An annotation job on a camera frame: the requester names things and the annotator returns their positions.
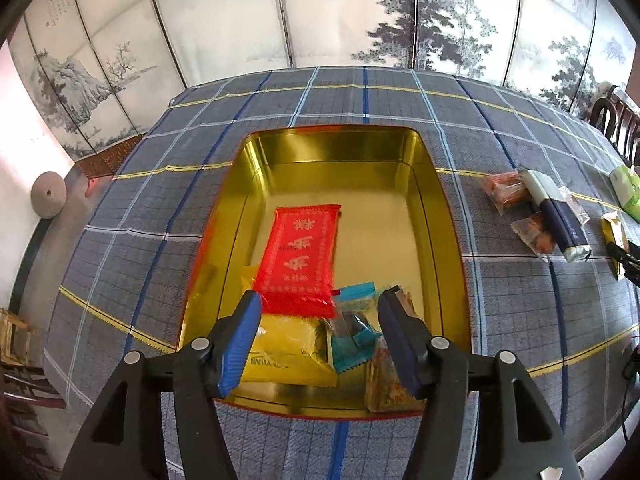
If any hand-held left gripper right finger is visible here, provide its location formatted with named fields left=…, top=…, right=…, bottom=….
left=376, top=285, right=583, bottom=480

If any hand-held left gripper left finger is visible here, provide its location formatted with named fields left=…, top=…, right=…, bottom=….
left=60, top=290, right=264, bottom=480

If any red-white patterned snack packet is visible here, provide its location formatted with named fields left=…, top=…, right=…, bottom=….
left=364, top=285, right=426, bottom=413

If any teal snack packet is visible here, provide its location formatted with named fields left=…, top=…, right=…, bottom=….
left=327, top=281, right=383, bottom=375

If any large yellow snack packet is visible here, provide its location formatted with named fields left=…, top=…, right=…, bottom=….
left=240, top=265, right=338, bottom=388

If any red snack packet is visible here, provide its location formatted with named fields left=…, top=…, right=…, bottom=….
left=252, top=203, right=343, bottom=318

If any red and gold tin box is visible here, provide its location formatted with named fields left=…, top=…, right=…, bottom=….
left=176, top=126, right=473, bottom=420

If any clear packet of orange snacks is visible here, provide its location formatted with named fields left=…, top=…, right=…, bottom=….
left=482, top=171, right=531, bottom=216

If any green tissue pack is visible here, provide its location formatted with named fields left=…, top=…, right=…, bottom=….
left=608, top=164, right=640, bottom=222

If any small grey-brown snack packet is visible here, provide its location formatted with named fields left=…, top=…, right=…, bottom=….
left=557, top=185, right=592, bottom=226

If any blue and white snack packet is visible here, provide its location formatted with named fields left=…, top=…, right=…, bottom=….
left=517, top=169, right=592, bottom=263

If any clear packet of brown pastry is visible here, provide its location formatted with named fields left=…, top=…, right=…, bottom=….
left=510, top=211, right=557, bottom=260

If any dark wooden chair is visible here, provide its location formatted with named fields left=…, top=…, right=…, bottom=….
left=590, top=85, right=640, bottom=161

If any dark wooden furniture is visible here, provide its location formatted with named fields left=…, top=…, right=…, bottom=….
left=0, top=307, right=68, bottom=471

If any brown woven mat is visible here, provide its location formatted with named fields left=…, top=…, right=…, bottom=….
left=75, top=135, right=147, bottom=177

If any round grey disc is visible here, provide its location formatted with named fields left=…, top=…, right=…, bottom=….
left=31, top=171, right=67, bottom=219

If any painted folding screen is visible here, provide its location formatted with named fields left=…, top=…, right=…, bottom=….
left=7, top=0, right=636, bottom=161

